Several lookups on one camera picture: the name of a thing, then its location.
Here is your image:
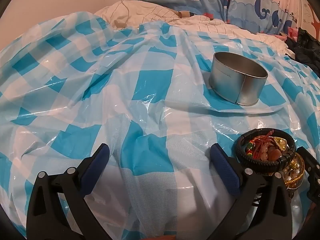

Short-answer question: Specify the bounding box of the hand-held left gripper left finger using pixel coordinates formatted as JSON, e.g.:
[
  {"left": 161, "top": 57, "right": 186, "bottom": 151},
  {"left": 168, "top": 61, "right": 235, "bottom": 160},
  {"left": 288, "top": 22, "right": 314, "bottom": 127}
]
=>
[{"left": 26, "top": 143, "right": 110, "bottom": 240}]

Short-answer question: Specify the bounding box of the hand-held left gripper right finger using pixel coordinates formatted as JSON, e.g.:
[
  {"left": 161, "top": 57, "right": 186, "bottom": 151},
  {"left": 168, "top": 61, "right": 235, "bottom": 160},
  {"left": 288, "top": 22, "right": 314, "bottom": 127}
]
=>
[{"left": 209, "top": 143, "right": 293, "bottom": 240}]

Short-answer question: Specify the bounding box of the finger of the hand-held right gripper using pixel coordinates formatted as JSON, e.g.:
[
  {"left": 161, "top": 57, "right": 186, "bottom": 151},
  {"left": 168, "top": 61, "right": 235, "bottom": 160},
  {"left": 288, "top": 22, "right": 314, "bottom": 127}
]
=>
[{"left": 297, "top": 146, "right": 320, "bottom": 201}]

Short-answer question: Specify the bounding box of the gold pearl bracelet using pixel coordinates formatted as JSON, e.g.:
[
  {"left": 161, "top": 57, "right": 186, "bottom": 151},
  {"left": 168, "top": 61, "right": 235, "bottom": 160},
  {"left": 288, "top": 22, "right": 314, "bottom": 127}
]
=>
[{"left": 282, "top": 152, "right": 306, "bottom": 191}]

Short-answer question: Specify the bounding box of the yellow amber bracelet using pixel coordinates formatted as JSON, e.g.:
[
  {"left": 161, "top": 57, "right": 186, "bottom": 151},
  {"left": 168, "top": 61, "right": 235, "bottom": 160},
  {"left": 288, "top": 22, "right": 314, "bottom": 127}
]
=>
[{"left": 272, "top": 137, "right": 288, "bottom": 153}]

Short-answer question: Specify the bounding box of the black braided leather bracelet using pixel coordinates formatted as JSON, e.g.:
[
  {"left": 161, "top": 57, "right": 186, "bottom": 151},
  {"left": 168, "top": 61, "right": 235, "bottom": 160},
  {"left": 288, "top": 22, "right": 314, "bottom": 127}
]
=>
[{"left": 236, "top": 129, "right": 297, "bottom": 170}]

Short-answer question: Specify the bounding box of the red string bead bracelet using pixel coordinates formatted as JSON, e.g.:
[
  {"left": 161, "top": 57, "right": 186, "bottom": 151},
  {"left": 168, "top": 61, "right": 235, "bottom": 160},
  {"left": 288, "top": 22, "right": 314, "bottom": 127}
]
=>
[{"left": 246, "top": 129, "right": 284, "bottom": 161}]

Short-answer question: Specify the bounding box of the round metal tin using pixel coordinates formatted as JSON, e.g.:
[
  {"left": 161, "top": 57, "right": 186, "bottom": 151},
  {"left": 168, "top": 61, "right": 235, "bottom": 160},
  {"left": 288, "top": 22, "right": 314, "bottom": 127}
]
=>
[{"left": 208, "top": 52, "right": 268, "bottom": 105}]

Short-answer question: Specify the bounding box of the blue checkered plastic sheet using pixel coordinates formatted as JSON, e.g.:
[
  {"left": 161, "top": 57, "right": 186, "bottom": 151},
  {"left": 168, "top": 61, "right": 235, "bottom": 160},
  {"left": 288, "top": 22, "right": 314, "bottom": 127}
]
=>
[{"left": 0, "top": 11, "right": 320, "bottom": 240}]

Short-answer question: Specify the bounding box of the dark clothing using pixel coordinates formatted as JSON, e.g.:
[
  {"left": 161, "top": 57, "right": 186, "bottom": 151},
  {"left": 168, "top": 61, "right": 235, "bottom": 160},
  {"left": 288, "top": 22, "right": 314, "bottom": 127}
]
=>
[{"left": 285, "top": 27, "right": 320, "bottom": 74}]

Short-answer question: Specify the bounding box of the pink cloth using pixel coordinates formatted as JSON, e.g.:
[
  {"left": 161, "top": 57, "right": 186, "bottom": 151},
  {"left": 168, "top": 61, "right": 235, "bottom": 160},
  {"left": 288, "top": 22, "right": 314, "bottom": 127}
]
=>
[{"left": 275, "top": 27, "right": 299, "bottom": 42}]

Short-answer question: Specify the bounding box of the white quilt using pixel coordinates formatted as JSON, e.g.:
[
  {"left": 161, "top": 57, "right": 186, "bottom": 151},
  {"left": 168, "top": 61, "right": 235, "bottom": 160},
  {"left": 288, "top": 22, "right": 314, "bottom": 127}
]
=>
[{"left": 94, "top": 0, "right": 289, "bottom": 52}]

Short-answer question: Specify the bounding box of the whale print pillow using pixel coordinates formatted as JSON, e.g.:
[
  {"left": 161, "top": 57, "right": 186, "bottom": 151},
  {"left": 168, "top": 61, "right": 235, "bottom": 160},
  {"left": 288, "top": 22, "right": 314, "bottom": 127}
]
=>
[{"left": 136, "top": 0, "right": 300, "bottom": 34}]

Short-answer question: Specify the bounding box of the white cable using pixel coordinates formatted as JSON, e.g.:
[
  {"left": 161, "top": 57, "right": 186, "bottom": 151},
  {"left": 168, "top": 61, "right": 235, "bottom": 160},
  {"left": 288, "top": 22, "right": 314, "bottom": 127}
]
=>
[{"left": 119, "top": 0, "right": 131, "bottom": 29}]

